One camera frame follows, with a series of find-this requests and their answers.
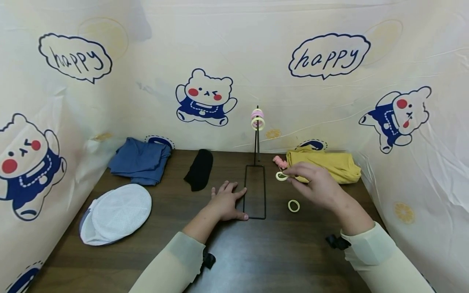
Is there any person's left forearm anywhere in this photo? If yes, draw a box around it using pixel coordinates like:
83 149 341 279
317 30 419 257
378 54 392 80
128 205 223 293

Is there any black sock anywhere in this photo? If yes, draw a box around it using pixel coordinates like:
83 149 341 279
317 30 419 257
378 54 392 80
183 149 214 192

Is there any folded yellow garment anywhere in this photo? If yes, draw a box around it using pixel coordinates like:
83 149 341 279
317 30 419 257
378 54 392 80
285 145 362 185

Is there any folded blue garment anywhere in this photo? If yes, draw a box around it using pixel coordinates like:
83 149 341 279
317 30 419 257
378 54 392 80
107 137 172 186

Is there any person's right hand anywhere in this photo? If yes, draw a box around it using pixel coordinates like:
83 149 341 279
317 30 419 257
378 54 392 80
283 162 349 213

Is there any person's left hand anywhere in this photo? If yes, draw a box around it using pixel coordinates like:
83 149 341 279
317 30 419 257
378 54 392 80
208 181 250 223

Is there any black wrist band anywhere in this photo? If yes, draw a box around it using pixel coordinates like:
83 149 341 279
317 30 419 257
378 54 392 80
325 234 352 251
199 248 217 274

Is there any person's right forearm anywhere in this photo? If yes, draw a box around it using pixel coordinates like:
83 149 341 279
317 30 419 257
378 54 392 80
331 191 437 293

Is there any black wire stand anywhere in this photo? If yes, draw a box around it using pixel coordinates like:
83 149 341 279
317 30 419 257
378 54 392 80
242 105 267 220

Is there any white mesh cap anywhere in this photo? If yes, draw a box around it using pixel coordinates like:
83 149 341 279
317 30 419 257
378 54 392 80
79 183 153 246

